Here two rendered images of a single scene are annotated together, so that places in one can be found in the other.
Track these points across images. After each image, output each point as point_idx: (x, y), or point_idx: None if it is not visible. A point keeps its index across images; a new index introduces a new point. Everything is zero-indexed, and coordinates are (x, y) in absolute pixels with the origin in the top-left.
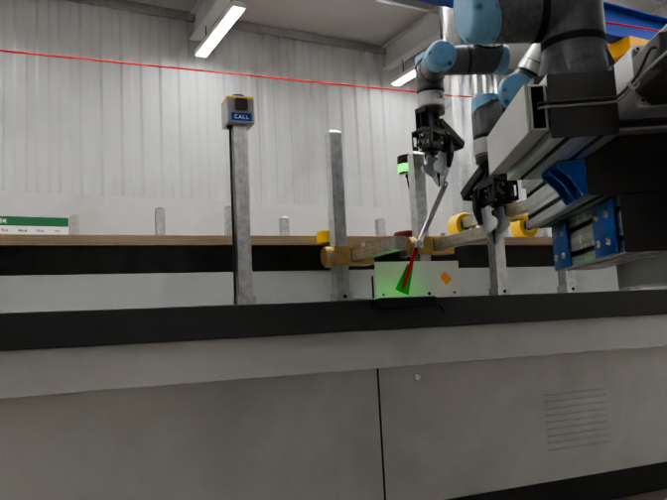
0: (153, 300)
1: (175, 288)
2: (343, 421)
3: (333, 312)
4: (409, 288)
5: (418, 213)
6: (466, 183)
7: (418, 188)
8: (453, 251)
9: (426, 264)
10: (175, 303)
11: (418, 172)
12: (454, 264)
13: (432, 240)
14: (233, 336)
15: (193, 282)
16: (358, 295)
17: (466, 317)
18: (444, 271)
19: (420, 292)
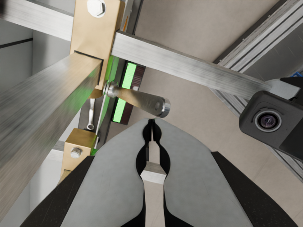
0: (12, 224)
1: (6, 223)
2: None
3: (104, 143)
4: (113, 80)
5: (84, 101)
6: (278, 150)
7: (56, 135)
8: (124, 6)
9: (114, 62)
10: (14, 212)
11: (15, 186)
12: (127, 6)
13: (110, 57)
14: None
15: (2, 220)
16: (4, 68)
17: (142, 2)
18: (123, 28)
19: (117, 64)
